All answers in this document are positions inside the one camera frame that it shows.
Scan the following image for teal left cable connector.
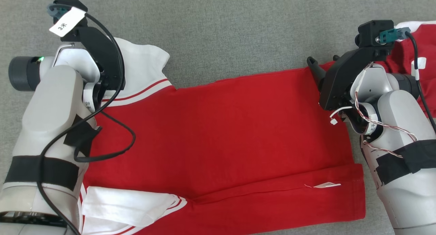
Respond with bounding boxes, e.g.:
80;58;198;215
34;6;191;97
47;4;68;19

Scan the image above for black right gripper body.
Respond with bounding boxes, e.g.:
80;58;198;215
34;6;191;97
318;46;394;111

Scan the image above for red shirt with white sleeves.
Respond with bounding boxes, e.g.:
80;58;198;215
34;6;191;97
73;37;367;235

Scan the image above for grey fabric sofa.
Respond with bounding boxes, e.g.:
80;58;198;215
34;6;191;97
0;0;436;235

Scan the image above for teal right cable connector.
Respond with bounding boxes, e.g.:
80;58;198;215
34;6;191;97
379;27;412;45

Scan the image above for teal cable connector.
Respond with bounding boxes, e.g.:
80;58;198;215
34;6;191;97
379;27;412;45
47;4;68;19

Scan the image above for red white twisted wire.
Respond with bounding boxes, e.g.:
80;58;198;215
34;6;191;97
329;63;419;159

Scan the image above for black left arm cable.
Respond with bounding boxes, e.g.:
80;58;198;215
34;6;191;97
37;12;136;235

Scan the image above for large white cable label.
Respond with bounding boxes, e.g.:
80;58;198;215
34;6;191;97
49;7;85;37

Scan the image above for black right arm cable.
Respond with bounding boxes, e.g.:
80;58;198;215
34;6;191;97
405;31;436;134

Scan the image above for red shorts with white trim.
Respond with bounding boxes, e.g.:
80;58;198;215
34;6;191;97
375;21;436;118

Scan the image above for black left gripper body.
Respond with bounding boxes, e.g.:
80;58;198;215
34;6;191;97
70;26;125;92

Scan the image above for small white cable label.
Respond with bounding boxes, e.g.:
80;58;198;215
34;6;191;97
411;57;427;80

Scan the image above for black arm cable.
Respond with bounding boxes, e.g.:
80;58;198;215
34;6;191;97
37;12;136;235
405;31;436;134

